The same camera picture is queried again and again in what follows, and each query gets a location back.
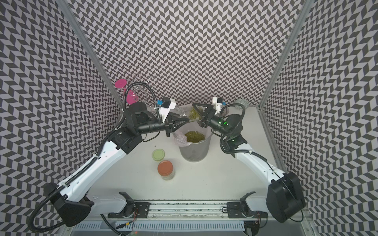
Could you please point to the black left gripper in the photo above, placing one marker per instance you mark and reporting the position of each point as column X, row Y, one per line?
column 170, row 122

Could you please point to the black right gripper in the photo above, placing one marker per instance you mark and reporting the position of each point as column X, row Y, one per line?
column 209, row 111

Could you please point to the glass jar with mung beans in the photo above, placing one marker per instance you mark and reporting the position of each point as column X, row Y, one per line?
column 187, row 111

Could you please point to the grey mesh waste bin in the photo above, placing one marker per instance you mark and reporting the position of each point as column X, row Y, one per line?
column 195, row 153

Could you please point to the light green jar lid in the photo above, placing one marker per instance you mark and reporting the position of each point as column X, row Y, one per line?
column 158, row 154

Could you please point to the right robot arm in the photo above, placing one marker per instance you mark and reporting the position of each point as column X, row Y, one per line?
column 284, row 196

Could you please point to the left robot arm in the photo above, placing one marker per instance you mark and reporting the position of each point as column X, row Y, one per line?
column 69, row 197

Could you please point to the mung beans pile in bin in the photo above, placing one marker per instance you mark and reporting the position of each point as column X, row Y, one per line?
column 195, row 137

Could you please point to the clear plastic bin liner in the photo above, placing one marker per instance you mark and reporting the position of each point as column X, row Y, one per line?
column 180, row 138

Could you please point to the green patterned ceramic bowl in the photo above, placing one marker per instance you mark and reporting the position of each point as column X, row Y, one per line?
column 244, row 102

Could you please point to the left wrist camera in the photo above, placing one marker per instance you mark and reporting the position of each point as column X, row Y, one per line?
column 164, row 106

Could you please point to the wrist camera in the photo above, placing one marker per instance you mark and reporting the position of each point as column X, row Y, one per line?
column 218, row 104
column 164, row 106

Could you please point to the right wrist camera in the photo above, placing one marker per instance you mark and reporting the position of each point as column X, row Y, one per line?
column 218, row 104

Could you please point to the wire stand with pink discs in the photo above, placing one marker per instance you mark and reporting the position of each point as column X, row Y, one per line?
column 137, row 93

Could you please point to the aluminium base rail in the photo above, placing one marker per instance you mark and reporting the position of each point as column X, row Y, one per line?
column 192, row 218

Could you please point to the aluminium corner frame post right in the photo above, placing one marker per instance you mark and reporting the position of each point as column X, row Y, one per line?
column 299, row 22

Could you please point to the aluminium corner frame post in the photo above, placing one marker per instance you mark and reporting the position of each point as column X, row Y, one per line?
column 69, row 15
column 299, row 22

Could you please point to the aluminium corner frame post left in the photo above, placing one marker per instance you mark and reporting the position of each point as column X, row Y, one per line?
column 69, row 15

